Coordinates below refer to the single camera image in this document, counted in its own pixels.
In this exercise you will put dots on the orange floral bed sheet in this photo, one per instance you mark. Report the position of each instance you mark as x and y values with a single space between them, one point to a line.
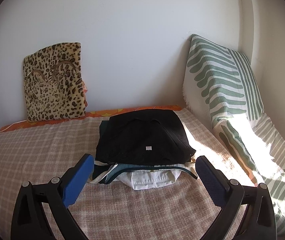
92 114

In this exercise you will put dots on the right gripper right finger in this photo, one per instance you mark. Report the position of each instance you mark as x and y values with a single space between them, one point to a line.
258 221

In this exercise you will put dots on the dark green garment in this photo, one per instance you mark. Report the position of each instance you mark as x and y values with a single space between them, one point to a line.
107 173

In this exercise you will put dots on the black garment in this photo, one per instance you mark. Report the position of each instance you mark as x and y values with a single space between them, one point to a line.
144 137

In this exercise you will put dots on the pink plaid bed cover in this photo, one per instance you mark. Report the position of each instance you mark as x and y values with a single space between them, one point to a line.
182 210

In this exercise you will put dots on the green leaf pattern pillow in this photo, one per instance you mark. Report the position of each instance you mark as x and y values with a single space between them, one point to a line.
220 89

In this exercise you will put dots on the white garment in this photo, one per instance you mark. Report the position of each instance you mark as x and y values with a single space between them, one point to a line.
144 180

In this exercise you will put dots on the leopard print cushion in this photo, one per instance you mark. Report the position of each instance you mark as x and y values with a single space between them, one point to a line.
53 84

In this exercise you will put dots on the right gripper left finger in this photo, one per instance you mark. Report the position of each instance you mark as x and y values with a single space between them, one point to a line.
29 220

